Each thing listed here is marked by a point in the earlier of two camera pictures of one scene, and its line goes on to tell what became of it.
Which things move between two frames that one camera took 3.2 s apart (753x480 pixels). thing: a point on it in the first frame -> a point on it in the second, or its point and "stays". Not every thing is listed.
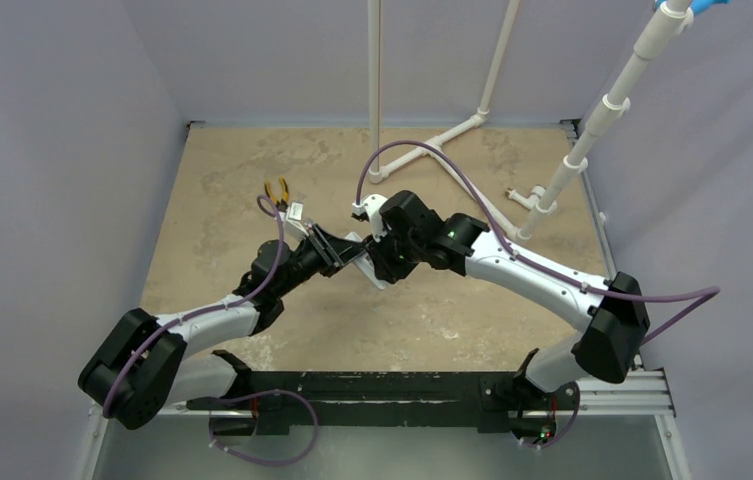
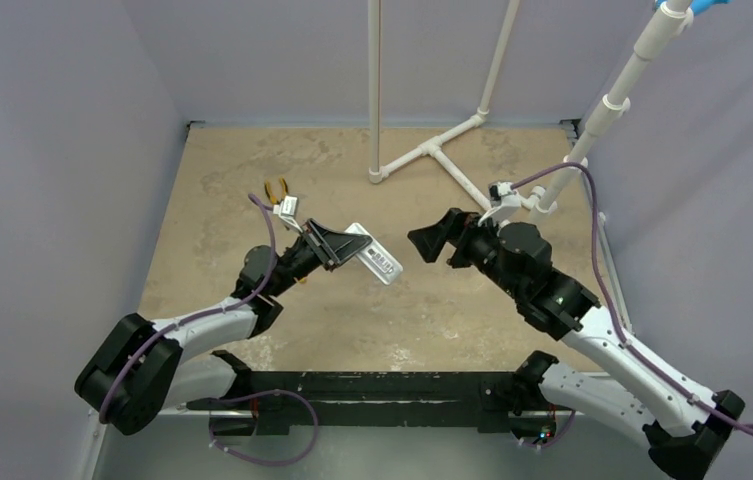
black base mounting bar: (262, 403) stays
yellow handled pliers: (283, 202) stays
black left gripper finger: (337, 250) stays
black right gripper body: (380, 263) -> (457, 239)
